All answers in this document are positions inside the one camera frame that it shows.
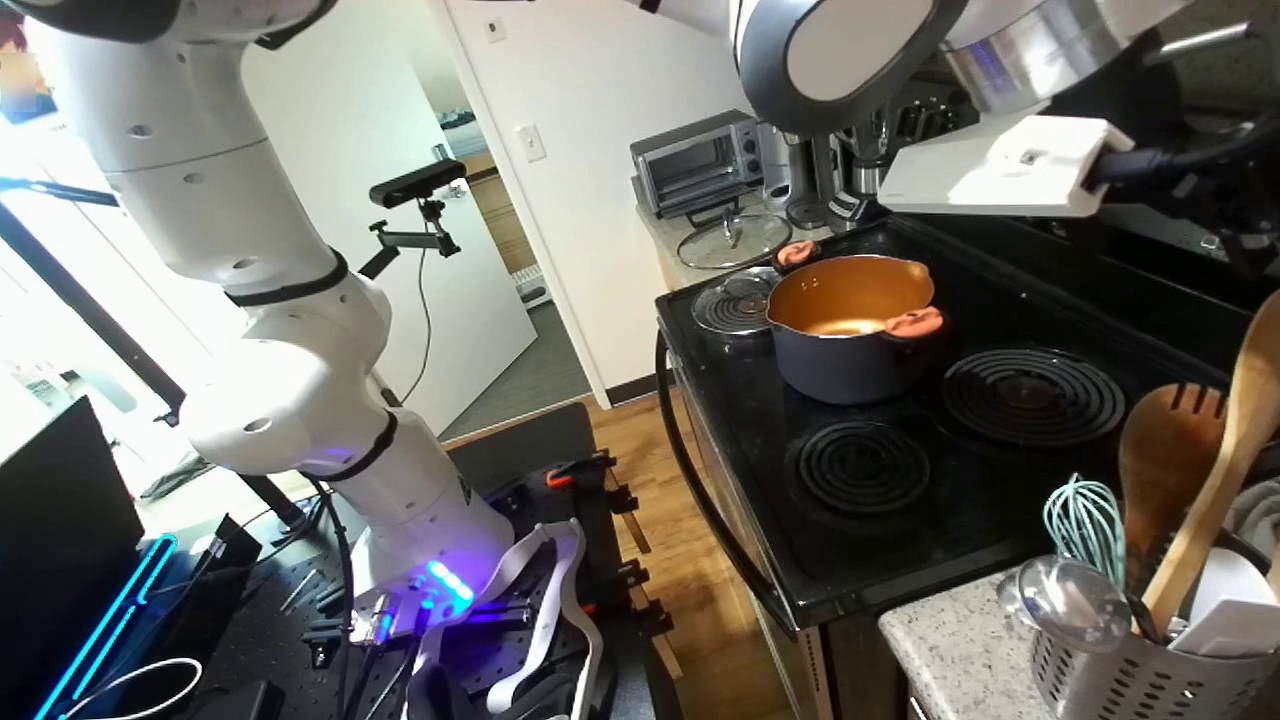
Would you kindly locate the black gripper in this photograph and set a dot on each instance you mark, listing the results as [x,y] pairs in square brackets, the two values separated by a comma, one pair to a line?
[1200,172]

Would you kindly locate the wooden spatula with tined tip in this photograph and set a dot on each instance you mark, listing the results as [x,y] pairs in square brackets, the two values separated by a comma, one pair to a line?
[1240,427]

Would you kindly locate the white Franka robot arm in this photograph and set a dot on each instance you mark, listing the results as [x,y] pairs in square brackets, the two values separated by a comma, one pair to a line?
[202,172]

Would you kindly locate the brown slotted wooden spatula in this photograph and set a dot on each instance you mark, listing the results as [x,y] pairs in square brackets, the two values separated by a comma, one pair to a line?
[1166,461]

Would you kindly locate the grey pot copper interior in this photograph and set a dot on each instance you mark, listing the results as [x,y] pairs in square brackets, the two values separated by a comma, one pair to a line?
[854,354]

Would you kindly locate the black electric stove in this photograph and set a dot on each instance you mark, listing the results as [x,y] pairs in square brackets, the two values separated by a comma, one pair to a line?
[962,533]

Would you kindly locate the glass pot lid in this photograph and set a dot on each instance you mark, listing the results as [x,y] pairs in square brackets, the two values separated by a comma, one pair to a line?
[728,241]

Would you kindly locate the perforated metal utensil holder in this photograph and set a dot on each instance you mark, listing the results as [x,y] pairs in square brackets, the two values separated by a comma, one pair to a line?
[1133,681]

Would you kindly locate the large coil burner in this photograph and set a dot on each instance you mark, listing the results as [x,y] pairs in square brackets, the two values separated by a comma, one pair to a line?
[1032,394]

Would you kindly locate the teal whisk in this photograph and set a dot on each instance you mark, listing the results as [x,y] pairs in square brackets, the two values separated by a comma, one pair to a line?
[1082,525]

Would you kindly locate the silver black blender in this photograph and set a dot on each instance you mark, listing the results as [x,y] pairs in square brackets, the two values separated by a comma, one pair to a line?
[819,180]

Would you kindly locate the white utensil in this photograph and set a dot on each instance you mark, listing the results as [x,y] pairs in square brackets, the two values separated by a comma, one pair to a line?
[1224,595]

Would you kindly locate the metal ladle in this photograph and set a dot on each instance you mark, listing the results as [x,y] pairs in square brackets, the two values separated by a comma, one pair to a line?
[1061,595]

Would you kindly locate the small coil burner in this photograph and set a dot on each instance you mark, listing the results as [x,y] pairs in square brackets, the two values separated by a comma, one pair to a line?
[861,467]

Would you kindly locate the silver toaster oven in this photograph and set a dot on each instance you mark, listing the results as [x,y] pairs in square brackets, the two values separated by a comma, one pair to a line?
[703,163]

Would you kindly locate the black orange clamp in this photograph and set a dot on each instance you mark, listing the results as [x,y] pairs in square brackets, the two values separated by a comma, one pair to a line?
[639,581]
[587,476]

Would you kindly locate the black case with blue trim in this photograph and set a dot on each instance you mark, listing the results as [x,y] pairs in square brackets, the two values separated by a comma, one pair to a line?
[202,585]

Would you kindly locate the black pole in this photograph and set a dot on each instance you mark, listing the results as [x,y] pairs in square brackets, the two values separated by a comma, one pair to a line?
[92,314]

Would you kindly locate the colourful poster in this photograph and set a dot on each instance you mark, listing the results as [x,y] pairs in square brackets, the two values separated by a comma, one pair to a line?
[23,75]

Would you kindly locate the white light switch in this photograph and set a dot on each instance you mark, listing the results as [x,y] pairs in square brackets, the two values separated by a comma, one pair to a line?
[529,143]

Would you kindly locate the black stereo camera bar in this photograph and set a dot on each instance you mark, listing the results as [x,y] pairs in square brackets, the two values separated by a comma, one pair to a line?
[418,180]

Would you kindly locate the black camera stand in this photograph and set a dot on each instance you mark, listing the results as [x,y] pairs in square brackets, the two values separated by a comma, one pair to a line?
[407,241]

